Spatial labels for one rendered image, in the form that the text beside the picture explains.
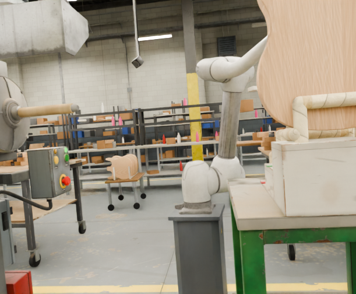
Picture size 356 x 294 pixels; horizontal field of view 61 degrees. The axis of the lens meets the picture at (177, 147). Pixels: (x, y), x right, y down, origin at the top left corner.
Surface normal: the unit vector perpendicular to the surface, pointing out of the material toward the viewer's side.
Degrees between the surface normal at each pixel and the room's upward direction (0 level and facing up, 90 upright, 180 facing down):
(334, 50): 93
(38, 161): 90
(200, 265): 90
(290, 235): 90
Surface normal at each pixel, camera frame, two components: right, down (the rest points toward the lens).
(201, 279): -0.25, 0.07
